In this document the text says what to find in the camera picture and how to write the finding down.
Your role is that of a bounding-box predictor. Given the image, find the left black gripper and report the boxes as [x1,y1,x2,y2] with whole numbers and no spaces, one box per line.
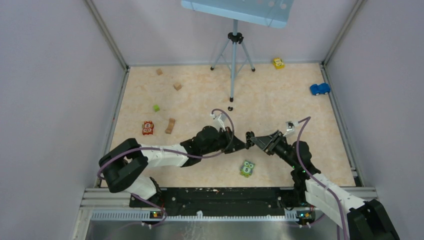
[201,126,248,155]

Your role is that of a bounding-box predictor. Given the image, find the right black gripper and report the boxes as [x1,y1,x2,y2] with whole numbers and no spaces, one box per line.
[251,130,298,169]

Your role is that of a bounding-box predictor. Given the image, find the black earbud charging case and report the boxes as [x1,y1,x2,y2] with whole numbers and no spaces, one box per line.
[245,131,255,150]

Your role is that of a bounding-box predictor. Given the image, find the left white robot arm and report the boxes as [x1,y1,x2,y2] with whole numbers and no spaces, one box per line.
[98,126,246,207]

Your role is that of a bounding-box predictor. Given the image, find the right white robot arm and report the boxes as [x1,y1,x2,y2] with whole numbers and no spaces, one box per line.
[246,130,400,240]

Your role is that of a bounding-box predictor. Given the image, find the green owl number block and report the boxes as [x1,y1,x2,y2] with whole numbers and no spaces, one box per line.
[239,160,256,178]

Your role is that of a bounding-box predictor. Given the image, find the wooden arch block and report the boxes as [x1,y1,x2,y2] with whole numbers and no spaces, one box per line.
[165,118,176,135]

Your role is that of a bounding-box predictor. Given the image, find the blue toy car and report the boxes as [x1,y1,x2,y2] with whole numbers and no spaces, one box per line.
[309,83,331,96]

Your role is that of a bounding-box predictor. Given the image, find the wooden cube block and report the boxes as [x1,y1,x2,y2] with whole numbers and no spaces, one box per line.
[173,82,182,91]

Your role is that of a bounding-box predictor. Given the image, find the small green cube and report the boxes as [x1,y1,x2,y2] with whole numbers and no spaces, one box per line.
[153,104,160,112]

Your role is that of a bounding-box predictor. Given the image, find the orange red animal block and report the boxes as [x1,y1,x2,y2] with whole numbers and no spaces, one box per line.
[142,120,155,136]

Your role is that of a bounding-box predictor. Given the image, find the light blue tripod stand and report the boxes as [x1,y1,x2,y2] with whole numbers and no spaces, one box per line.
[210,19,256,103]

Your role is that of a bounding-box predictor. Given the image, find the small wooden cube far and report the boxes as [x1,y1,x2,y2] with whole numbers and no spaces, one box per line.
[156,68,163,76]

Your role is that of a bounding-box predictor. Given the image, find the light blue perforated board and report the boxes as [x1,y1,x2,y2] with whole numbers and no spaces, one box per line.
[181,0,294,29]

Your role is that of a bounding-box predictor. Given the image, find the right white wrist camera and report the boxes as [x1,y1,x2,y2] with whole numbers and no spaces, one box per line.
[283,121,299,138]

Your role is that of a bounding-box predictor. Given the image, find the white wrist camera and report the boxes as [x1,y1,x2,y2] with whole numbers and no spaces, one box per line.
[283,121,299,138]
[210,113,227,132]

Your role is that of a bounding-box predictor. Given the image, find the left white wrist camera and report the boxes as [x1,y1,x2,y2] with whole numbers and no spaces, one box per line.
[210,113,227,132]

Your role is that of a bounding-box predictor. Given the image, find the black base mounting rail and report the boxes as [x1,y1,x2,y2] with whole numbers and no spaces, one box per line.
[149,187,313,217]

